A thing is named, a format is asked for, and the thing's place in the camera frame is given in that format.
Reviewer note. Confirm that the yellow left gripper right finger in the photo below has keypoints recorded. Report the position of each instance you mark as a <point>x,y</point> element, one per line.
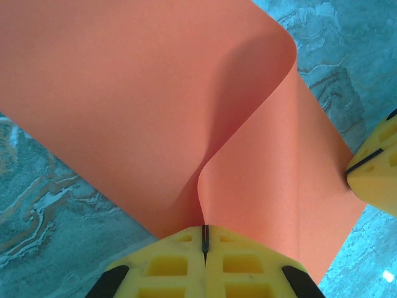
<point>248,251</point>

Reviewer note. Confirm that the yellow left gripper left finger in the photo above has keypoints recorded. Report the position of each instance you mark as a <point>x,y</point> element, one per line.
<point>167,248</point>

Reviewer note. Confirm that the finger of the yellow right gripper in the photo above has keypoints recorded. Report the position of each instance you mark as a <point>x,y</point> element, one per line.
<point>378,183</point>
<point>381,136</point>

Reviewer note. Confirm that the orange square paper sheet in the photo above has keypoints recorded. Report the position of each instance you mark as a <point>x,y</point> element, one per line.
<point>124,93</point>

